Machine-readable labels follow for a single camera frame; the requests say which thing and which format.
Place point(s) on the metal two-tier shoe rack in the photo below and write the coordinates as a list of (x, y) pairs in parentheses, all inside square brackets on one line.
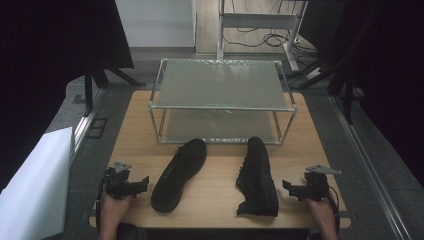
[(221, 88)]

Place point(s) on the white power strip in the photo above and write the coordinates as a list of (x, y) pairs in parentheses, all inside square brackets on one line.
[(314, 72)]

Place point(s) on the white wall panel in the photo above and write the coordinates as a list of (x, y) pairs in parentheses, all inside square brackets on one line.
[(155, 23)]

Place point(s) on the white metal desk frame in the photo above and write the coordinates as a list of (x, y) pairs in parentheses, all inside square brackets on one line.
[(258, 21)]

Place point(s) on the person's right hand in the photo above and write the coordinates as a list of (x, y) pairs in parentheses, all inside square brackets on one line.
[(320, 211)]

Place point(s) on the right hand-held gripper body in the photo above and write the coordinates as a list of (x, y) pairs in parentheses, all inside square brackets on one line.
[(315, 188)]

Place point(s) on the white foam board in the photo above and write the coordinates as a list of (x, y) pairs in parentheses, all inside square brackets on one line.
[(33, 186)]

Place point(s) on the aluminium floor rail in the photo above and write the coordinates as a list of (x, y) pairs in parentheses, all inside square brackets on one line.
[(366, 163), (86, 120)]

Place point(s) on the black shoe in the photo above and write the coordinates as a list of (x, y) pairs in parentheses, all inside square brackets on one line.
[(257, 180), (180, 175)]

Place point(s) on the black metal stand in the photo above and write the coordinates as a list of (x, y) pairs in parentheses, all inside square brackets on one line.
[(333, 76), (96, 78)]

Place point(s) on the black curtain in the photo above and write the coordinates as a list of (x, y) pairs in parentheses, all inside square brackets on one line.
[(50, 60), (383, 73)]

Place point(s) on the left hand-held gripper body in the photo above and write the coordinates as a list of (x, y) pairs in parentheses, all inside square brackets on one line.
[(116, 185)]

